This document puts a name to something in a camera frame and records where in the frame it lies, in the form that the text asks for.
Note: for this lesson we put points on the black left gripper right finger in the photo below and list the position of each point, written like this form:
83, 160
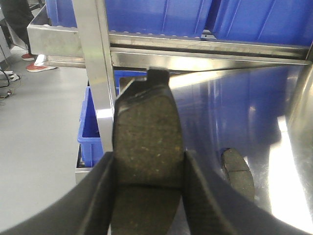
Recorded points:
214, 207

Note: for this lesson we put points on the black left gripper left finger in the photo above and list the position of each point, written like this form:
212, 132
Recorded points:
85, 210

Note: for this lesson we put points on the brake pad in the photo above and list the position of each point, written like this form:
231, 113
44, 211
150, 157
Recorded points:
148, 155
238, 173

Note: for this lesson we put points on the blue bin under table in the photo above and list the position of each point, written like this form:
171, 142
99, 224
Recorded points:
89, 139

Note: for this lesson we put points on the left blue plastic bin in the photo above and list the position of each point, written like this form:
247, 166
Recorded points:
181, 18

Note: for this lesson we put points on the blue plastic bin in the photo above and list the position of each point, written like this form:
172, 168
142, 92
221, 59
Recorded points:
181, 18
287, 22

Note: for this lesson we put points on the right blue plastic bin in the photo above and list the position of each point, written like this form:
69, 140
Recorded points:
287, 22

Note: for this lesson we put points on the person in red shoes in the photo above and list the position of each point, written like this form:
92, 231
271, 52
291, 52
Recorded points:
18, 15

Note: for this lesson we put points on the stainless steel rack frame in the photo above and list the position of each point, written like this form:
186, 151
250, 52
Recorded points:
93, 46

